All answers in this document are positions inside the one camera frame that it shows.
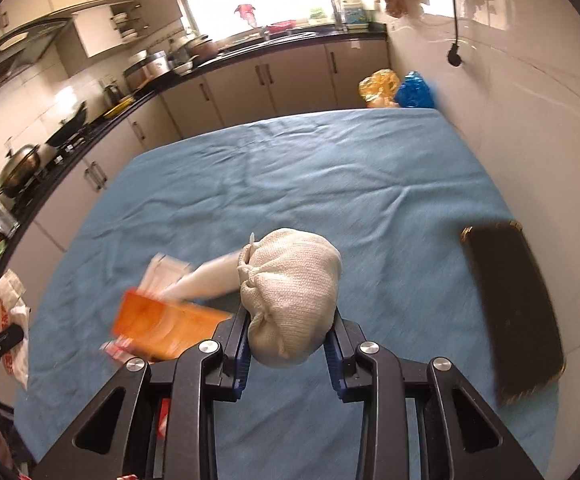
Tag black kitchen countertop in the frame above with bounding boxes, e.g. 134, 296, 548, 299
0, 29, 388, 311

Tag gas stove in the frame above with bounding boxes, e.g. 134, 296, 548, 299
14, 125, 100, 196

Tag blue plastic bag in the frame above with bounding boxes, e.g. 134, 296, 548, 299
394, 71, 437, 109

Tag long white torn carton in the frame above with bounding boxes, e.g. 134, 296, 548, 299
100, 252, 193, 361

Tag black power plug cable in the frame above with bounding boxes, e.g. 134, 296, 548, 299
445, 0, 467, 67

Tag yellow plastic bag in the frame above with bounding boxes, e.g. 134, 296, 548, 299
359, 69, 401, 109

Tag steel pot with lid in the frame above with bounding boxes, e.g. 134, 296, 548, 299
0, 144, 43, 198

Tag steel range hood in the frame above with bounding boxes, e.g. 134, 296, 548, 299
0, 17, 73, 106

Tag white plastic bottle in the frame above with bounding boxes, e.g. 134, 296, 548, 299
162, 232, 258, 306

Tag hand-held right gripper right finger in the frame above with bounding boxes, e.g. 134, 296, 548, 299
322, 307, 546, 480

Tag dish rack with plates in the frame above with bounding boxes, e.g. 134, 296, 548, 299
110, 2, 145, 41

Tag steel kitchen sink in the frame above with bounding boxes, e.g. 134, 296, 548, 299
220, 30, 321, 48

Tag brown cooking pot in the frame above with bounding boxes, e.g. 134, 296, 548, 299
190, 35, 221, 63

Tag white green container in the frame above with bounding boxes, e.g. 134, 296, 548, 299
342, 2, 371, 28

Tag steel rice cooker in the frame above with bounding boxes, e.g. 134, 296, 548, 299
124, 50, 173, 88

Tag black smartphone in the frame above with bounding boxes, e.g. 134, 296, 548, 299
460, 220, 567, 407

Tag orange medicine box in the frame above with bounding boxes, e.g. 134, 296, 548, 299
111, 287, 233, 361

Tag yellow tray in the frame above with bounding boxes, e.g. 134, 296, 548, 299
102, 97, 135, 121

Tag grey lower kitchen cabinets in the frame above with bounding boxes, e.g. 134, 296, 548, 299
0, 40, 391, 401

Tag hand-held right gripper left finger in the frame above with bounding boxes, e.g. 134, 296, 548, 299
32, 305, 251, 480

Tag blue tablecloth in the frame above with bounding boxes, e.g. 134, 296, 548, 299
14, 108, 561, 480

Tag grey cloth ball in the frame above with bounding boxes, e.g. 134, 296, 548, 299
236, 228, 343, 371

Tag black wok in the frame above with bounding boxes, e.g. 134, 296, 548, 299
44, 101, 89, 147

